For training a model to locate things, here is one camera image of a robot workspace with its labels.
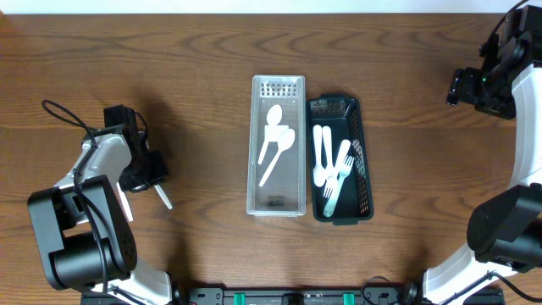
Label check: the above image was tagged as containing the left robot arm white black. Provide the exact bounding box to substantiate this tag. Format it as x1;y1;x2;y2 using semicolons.
27;105;184;304

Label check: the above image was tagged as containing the white plastic spoon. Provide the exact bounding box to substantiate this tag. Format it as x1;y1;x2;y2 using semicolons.
258;129;296;187
312;125;326;187

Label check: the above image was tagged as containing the black rail with equipment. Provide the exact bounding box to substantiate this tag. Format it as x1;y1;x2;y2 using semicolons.
80;275;505;305

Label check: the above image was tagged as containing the clear plastic basket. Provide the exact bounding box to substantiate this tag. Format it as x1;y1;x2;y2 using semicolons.
246;75;306;217

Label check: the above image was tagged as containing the white plastic fork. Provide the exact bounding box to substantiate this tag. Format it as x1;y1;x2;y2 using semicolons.
324;139;351;198
323;126;334;179

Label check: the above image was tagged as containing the pale green plastic fork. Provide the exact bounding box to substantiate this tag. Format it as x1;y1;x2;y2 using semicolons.
324;155;355;218

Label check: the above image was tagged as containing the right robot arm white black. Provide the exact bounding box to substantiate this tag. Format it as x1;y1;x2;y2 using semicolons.
399;1;541;304

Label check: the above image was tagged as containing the white plastic utensil handle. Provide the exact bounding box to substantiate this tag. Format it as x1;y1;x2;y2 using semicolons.
257;104;282;164

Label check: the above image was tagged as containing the dark green plastic basket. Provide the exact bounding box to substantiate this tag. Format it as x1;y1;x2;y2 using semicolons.
307;93;374;225

